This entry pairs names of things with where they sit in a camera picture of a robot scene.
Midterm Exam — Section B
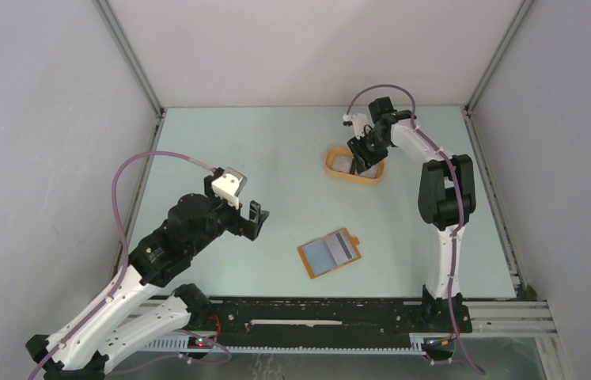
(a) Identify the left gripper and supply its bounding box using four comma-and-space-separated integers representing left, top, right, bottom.
188, 176, 268, 256

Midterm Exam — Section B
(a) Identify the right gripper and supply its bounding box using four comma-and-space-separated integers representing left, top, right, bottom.
347, 129, 391, 174

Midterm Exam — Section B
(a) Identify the tan oval tray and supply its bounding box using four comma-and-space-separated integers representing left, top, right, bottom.
324, 146, 385, 185

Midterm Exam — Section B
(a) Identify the silver magnetic stripe card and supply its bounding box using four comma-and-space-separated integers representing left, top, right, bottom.
324, 231, 356, 265

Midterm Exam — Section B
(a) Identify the orange leather card holder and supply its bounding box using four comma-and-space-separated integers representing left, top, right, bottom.
297, 228, 362, 279

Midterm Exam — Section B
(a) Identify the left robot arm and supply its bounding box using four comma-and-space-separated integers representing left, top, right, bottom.
26, 194, 269, 379

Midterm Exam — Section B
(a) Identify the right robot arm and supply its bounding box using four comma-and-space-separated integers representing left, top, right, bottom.
343, 97, 476, 331

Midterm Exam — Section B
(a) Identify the left controller board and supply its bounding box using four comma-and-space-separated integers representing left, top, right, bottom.
188, 336, 214, 350

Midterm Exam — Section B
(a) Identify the controller board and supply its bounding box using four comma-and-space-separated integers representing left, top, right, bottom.
188, 336, 214, 350
423, 339, 455, 351

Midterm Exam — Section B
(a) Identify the right controller board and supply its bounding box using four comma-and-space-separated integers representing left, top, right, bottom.
423, 339, 455, 351

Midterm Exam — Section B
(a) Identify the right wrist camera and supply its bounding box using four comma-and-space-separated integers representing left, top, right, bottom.
343, 113, 373, 139

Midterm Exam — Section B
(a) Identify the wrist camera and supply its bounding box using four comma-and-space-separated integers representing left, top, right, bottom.
211, 168, 248, 210
343, 113, 373, 139

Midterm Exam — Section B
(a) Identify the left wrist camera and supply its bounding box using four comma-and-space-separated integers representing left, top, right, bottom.
211, 168, 248, 210

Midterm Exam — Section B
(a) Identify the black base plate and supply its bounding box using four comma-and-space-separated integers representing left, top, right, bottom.
187, 295, 472, 349

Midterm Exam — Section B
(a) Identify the aluminium frame rail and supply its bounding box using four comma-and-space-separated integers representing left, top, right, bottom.
77, 298, 559, 352

